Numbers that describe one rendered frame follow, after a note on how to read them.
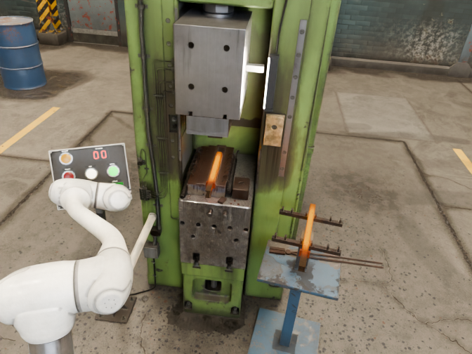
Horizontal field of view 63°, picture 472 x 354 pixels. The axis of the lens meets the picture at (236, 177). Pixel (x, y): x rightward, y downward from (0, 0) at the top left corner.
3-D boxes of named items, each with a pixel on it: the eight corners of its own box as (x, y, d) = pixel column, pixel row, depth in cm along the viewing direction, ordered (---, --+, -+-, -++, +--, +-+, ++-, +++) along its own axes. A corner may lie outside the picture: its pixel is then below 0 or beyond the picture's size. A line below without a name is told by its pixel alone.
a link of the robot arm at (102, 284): (130, 240, 107) (79, 246, 103) (130, 278, 90) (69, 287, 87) (135, 279, 111) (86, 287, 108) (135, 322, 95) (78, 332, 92)
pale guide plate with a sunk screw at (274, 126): (280, 147, 194) (284, 116, 185) (263, 145, 195) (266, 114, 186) (280, 145, 196) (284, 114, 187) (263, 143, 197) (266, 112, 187)
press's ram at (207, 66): (258, 122, 175) (266, 31, 153) (175, 114, 177) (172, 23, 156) (262, 90, 210) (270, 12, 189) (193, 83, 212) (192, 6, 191)
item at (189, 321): (244, 348, 229) (244, 347, 228) (149, 336, 232) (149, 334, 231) (248, 296, 262) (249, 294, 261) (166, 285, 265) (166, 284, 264)
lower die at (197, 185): (225, 198, 200) (225, 185, 196) (187, 194, 202) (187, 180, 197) (233, 158, 236) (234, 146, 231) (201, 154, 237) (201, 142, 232)
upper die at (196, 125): (227, 138, 181) (228, 119, 176) (186, 133, 182) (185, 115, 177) (237, 104, 216) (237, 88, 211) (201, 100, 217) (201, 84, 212)
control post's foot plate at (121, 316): (127, 324, 238) (126, 315, 233) (93, 320, 239) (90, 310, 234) (138, 296, 256) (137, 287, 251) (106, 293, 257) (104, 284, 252)
